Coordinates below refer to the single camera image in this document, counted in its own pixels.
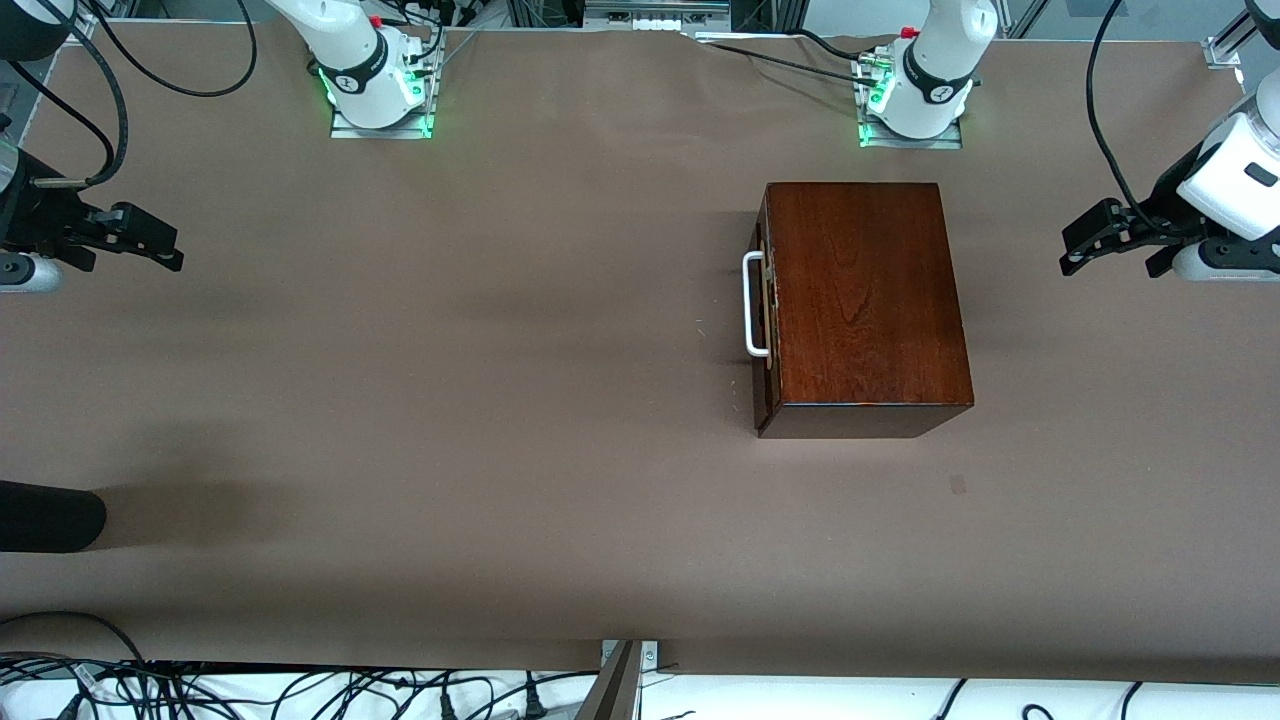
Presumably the long black looping cable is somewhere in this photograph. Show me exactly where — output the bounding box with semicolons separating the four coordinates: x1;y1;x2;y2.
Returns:
80;0;259;99

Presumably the wooden drawer with white handle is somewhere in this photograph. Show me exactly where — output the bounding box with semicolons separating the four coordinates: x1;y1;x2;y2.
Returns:
743;195;783;433

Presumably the white power strip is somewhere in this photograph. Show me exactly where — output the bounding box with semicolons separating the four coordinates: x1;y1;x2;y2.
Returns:
583;0;731;33

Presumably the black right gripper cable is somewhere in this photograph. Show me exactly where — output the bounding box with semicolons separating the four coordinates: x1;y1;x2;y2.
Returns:
0;20;131;191

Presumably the black base connector cable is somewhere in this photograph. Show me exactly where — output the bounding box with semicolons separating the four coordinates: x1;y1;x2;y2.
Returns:
690;35;891;86

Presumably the black ribbed cylinder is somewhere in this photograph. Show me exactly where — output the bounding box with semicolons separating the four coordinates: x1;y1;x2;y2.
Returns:
0;480;108;553

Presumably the dark wooden drawer cabinet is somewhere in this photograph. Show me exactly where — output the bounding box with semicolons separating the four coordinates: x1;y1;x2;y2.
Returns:
752;182;976;439

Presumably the aluminium frame profile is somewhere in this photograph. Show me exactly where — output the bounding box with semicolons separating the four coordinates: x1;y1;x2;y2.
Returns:
1203;0;1280;69

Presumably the brown table cover sheet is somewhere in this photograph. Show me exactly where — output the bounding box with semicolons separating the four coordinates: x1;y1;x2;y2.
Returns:
0;22;1280;686

